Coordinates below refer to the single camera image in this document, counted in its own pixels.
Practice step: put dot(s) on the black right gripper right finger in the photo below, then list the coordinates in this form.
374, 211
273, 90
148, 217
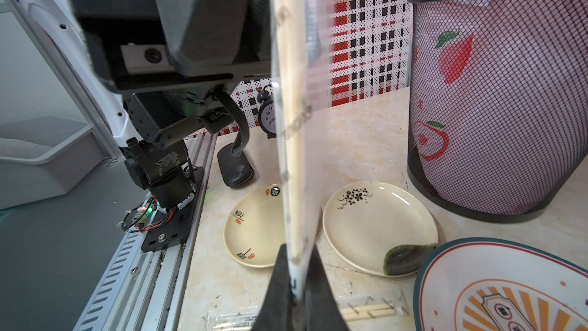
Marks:
321, 309

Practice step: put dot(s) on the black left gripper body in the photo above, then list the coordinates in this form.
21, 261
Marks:
145, 45

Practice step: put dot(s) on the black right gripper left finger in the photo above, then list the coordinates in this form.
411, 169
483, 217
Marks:
275, 313

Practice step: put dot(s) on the disposable chopsticks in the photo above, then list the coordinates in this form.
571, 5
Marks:
373, 306
238, 320
300, 38

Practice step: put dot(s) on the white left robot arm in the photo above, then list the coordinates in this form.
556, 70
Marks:
149, 128

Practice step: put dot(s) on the cream plate with flower print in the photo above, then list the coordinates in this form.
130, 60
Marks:
380, 229

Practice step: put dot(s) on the black alarm clock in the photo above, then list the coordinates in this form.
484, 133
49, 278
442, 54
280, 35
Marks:
266, 113

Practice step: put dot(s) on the white plate with teal rim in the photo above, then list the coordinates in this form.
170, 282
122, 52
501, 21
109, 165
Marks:
494, 284

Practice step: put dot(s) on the black mesh waste bin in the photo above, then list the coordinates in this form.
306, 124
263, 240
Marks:
498, 104

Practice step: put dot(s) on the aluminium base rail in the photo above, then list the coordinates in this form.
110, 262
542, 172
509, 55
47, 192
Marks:
144, 290

